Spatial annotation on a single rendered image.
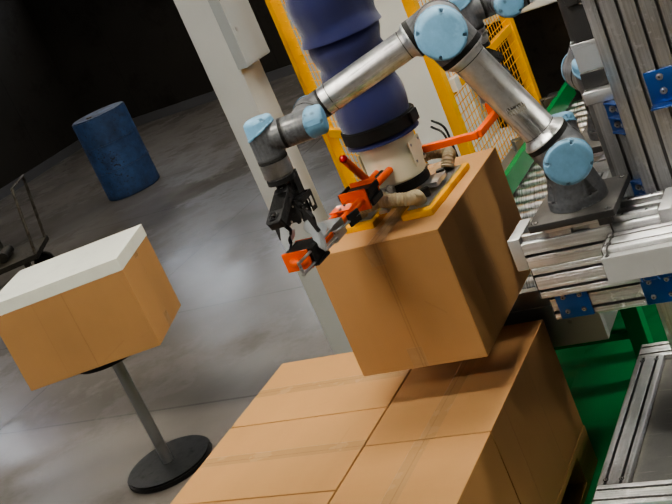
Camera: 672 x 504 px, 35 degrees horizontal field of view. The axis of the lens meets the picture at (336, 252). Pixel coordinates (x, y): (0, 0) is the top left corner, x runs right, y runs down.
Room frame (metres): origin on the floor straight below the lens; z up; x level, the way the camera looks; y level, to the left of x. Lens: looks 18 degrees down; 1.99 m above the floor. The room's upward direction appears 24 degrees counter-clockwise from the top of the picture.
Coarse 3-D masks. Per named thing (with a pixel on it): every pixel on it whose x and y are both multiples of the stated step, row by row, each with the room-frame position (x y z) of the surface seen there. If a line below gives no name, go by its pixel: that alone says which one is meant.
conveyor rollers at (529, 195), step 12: (576, 108) 5.10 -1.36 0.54; (540, 168) 4.49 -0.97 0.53; (528, 180) 4.36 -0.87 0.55; (540, 180) 4.32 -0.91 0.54; (516, 192) 4.29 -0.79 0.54; (528, 192) 4.26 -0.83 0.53; (540, 192) 4.15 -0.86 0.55; (516, 204) 4.20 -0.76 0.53; (528, 204) 4.09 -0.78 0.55; (540, 204) 4.05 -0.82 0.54; (528, 216) 3.99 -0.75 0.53; (528, 276) 3.46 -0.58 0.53
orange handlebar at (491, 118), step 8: (488, 120) 3.01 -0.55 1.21; (480, 128) 2.95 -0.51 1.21; (488, 128) 2.99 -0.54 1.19; (456, 136) 2.98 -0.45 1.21; (464, 136) 2.96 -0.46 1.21; (472, 136) 2.94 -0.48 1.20; (480, 136) 2.94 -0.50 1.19; (424, 144) 3.04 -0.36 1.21; (432, 144) 3.01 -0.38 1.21; (440, 144) 3.00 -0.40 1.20; (448, 144) 2.99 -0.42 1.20; (456, 144) 2.98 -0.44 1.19; (424, 152) 3.03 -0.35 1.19; (392, 168) 2.97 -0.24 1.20; (384, 176) 2.92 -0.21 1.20; (360, 200) 2.78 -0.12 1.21; (336, 208) 2.77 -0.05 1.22; (344, 208) 2.74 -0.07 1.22; (352, 208) 2.73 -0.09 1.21; (336, 216) 2.73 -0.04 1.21; (344, 216) 2.69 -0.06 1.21; (328, 240) 2.59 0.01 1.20; (296, 264) 2.50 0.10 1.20; (304, 264) 2.50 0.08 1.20
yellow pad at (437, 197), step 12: (444, 168) 3.05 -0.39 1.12; (456, 168) 3.08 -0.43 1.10; (468, 168) 3.10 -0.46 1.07; (444, 180) 3.01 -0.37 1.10; (456, 180) 3.01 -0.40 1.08; (432, 192) 2.95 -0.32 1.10; (444, 192) 2.93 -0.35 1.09; (432, 204) 2.86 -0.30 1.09; (408, 216) 2.87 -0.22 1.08; (420, 216) 2.85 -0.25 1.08
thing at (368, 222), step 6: (378, 210) 3.01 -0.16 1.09; (372, 216) 2.98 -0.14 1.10; (378, 216) 2.97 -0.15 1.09; (360, 222) 2.98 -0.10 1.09; (366, 222) 2.96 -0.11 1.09; (372, 222) 2.94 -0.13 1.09; (378, 222) 2.96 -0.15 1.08; (348, 228) 2.98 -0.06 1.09; (354, 228) 2.97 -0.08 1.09; (360, 228) 2.96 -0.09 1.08; (366, 228) 2.95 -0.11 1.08
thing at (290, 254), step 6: (300, 240) 2.59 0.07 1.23; (306, 240) 2.57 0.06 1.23; (312, 240) 2.55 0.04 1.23; (294, 246) 2.56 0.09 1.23; (300, 246) 2.54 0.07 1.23; (306, 246) 2.52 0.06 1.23; (288, 252) 2.54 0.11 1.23; (294, 252) 2.52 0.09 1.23; (300, 252) 2.51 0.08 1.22; (306, 252) 2.50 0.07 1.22; (282, 258) 2.54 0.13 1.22; (288, 258) 2.53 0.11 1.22; (294, 258) 2.52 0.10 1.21; (288, 264) 2.53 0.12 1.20; (306, 264) 2.51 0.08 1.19; (288, 270) 2.54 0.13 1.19; (294, 270) 2.53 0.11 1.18
